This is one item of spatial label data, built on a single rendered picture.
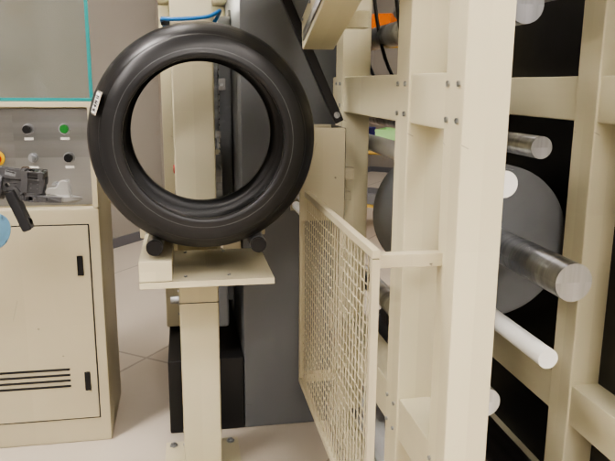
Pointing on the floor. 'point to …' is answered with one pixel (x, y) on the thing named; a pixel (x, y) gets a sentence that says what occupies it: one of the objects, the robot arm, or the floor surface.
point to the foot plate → (174, 451)
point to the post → (200, 322)
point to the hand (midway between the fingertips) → (77, 200)
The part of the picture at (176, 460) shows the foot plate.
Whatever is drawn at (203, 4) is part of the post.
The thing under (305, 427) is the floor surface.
